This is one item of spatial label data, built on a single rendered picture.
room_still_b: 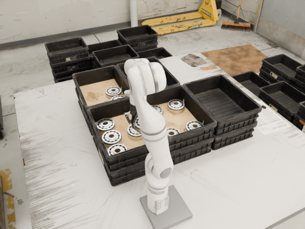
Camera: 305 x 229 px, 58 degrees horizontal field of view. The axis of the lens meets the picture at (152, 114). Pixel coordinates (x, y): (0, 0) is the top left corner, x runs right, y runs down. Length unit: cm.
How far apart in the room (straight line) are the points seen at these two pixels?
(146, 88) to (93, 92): 109
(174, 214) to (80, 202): 46
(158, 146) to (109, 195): 55
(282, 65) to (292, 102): 67
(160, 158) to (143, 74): 36
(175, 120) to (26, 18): 339
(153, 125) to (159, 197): 43
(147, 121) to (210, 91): 103
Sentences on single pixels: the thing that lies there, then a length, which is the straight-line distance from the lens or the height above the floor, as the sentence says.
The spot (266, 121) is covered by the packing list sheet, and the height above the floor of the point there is 70.
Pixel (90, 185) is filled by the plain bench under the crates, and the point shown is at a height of 70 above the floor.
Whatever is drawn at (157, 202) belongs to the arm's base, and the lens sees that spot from 126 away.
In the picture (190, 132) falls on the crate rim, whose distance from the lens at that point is 140.
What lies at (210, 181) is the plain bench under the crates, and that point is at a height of 70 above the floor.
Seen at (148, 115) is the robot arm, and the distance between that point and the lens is 88.
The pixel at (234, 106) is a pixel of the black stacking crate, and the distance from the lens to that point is 178.
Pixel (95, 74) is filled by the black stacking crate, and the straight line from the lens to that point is 193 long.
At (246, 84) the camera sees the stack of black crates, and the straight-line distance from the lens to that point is 308.
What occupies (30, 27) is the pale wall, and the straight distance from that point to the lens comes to 464.
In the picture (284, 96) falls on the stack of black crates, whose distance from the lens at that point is 283.
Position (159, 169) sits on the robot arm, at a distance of 107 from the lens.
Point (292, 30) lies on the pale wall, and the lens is 454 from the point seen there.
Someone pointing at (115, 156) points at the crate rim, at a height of 93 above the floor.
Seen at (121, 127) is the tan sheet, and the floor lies 83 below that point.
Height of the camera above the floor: 188
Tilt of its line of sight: 40 degrees down
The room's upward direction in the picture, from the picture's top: straight up
